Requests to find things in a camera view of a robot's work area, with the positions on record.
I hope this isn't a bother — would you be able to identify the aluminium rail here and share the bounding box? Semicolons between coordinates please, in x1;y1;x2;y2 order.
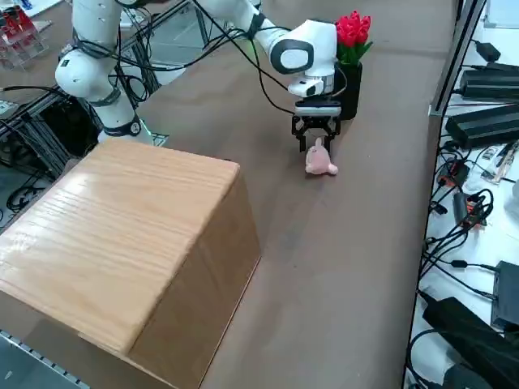
0;330;88;389

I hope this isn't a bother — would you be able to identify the black vase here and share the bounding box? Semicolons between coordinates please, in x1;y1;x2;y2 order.
334;62;363;122

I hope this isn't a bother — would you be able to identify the small black power adapter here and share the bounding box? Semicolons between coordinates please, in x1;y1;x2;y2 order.
474;40;502;62

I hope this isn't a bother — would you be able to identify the black orange electronic device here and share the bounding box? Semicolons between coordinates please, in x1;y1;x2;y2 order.
437;160;471;187
452;190;494;232

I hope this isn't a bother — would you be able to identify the pink plush doll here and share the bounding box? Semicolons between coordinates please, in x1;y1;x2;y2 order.
304;136;340;177

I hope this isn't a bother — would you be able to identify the aluminium frame post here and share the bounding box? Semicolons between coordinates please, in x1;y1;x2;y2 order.
429;0;487;118

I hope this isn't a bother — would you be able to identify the black aluminium frame rack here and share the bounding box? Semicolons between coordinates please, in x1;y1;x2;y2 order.
0;87;101;182

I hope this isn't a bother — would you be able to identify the large black power brick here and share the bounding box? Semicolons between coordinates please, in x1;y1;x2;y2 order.
460;68;519;102
445;104;519;149

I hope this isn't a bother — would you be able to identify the black power adapter box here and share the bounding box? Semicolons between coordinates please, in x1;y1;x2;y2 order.
490;261;519;329

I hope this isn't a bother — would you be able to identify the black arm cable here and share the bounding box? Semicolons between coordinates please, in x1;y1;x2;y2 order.
190;0;299;114

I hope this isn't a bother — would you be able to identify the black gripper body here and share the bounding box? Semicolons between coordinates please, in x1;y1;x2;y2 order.
294;96;342;119

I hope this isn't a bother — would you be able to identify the clear acrylic shelf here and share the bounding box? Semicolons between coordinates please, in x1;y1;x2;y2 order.
0;6;49;72

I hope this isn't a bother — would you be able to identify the red tulip bouquet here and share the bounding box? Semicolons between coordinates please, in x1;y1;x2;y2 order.
334;11;374;66

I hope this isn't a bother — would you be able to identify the wooden drawer box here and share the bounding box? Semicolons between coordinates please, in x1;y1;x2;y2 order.
0;137;263;389

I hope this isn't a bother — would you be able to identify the black power strip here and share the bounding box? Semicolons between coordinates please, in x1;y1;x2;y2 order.
421;297;519;389

